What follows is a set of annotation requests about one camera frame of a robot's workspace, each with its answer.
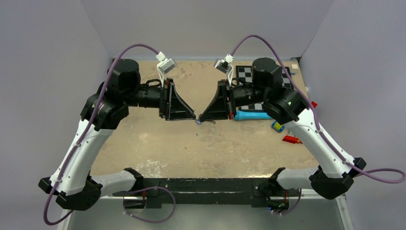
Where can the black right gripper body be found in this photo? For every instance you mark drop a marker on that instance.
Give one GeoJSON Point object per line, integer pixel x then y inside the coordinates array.
{"type": "Point", "coordinates": [231, 96]}

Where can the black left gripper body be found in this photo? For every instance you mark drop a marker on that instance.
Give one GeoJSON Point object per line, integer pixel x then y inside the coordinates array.
{"type": "Point", "coordinates": [163, 99]}

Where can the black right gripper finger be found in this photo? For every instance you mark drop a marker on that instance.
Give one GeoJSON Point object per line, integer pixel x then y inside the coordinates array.
{"type": "Point", "coordinates": [216, 101]}
{"type": "Point", "coordinates": [213, 114]}

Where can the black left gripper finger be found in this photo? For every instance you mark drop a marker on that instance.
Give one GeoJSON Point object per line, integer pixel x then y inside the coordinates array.
{"type": "Point", "coordinates": [177, 101]}
{"type": "Point", "coordinates": [179, 114]}

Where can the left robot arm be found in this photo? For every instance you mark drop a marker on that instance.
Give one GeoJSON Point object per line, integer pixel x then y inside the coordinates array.
{"type": "Point", "coordinates": [72, 184]}

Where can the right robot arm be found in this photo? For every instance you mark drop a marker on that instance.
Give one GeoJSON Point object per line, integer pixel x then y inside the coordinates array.
{"type": "Point", "coordinates": [336, 169]}

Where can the light blue plastic cylinder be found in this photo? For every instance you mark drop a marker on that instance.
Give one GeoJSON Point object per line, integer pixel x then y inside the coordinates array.
{"type": "Point", "coordinates": [251, 115]}

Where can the red triangular block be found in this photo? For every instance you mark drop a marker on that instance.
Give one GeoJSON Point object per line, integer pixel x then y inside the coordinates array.
{"type": "Point", "coordinates": [291, 139]}

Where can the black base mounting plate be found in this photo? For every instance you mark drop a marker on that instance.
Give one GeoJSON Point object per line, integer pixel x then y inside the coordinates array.
{"type": "Point", "coordinates": [256, 192]}

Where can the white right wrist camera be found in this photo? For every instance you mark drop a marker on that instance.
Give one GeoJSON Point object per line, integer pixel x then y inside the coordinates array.
{"type": "Point", "coordinates": [226, 67]}

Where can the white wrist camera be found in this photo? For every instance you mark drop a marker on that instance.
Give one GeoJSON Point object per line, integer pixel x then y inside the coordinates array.
{"type": "Point", "coordinates": [165, 65]}
{"type": "Point", "coordinates": [226, 67]}

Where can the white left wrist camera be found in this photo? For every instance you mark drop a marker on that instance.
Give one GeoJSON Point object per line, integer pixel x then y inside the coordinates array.
{"type": "Point", "coordinates": [165, 65]}

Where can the aluminium frame rail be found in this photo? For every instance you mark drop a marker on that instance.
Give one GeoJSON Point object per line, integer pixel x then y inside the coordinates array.
{"type": "Point", "coordinates": [308, 211]}

